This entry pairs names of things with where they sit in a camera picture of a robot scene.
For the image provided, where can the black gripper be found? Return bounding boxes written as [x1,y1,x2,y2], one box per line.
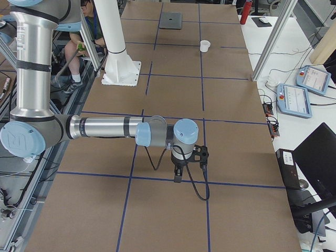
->
[171,154,188,183]

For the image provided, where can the white plastic cup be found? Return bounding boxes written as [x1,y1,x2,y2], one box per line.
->
[199,40,211,53]

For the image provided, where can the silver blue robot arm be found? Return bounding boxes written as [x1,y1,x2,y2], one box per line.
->
[1,1,199,182]

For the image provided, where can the grey closed laptop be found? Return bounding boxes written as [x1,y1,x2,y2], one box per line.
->
[159,12,182,30]

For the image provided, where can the lower orange black adapter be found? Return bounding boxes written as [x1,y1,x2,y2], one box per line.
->
[267,121,280,139]

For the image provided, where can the orange black adapter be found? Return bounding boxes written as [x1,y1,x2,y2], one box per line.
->
[267,121,280,139]
[262,102,274,117]

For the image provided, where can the upper orange black adapter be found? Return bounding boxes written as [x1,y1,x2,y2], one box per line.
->
[262,102,274,117]

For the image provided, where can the black desktop computer box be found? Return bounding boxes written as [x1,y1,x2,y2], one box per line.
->
[276,149,326,237]

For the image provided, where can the near teach pendant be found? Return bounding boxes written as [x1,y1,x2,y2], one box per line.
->
[276,83,312,118]

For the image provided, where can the teach pendant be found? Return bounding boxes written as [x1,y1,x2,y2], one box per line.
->
[276,83,312,118]
[296,66,331,96]

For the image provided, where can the black monitor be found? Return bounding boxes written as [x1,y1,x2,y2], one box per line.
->
[293,122,335,199]

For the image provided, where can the seated person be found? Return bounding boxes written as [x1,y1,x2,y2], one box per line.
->
[64,1,106,95]

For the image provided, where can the far teach pendant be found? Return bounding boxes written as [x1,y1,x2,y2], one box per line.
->
[296,66,331,96]

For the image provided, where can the black mouse pad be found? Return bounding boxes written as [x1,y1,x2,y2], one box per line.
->
[251,16,272,27]

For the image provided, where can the white computer mouse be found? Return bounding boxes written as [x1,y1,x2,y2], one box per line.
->
[259,16,269,24]

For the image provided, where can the red bottle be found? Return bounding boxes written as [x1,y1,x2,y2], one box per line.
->
[240,0,253,25]

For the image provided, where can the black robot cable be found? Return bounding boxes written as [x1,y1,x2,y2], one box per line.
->
[143,144,211,202]

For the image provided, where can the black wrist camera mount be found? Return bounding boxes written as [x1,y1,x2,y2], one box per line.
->
[187,145,209,171]

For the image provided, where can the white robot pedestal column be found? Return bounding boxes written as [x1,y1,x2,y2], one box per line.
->
[94,0,141,87]

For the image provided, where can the aluminium frame post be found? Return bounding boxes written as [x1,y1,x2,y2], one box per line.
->
[251,0,298,81]

